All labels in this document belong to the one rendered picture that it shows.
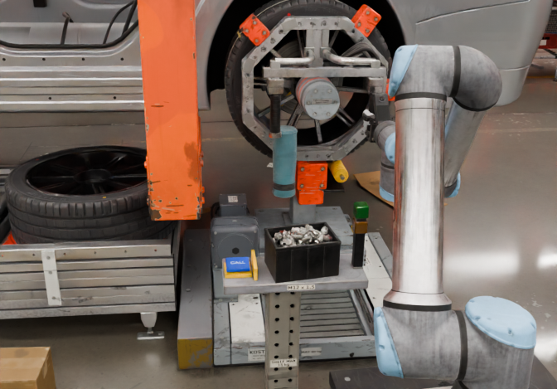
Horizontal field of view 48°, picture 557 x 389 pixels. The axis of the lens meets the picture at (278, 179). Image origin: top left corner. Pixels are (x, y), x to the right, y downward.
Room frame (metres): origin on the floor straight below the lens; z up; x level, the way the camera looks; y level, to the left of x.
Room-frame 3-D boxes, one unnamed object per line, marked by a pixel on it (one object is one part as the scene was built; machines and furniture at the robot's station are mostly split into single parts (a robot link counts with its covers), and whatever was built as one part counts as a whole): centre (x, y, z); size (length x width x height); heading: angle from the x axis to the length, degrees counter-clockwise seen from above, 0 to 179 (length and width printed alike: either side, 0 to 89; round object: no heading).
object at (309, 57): (2.17, -0.04, 1.03); 0.19 x 0.18 x 0.11; 7
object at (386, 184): (1.80, -0.37, 0.69); 0.12 x 0.09 x 0.12; 86
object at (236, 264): (1.64, 0.12, 0.47); 0.07 x 0.07 x 0.02; 7
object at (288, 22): (2.30, -0.13, 0.85); 0.54 x 0.07 x 0.54; 97
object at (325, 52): (2.19, -0.24, 1.03); 0.19 x 0.18 x 0.11; 7
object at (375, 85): (2.12, -0.32, 0.93); 0.09 x 0.05 x 0.05; 7
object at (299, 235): (1.67, -0.07, 0.51); 0.20 x 0.14 x 0.13; 105
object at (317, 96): (2.23, -0.14, 0.85); 0.21 x 0.14 x 0.14; 7
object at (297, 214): (2.47, -0.11, 0.32); 0.40 x 0.30 x 0.28; 97
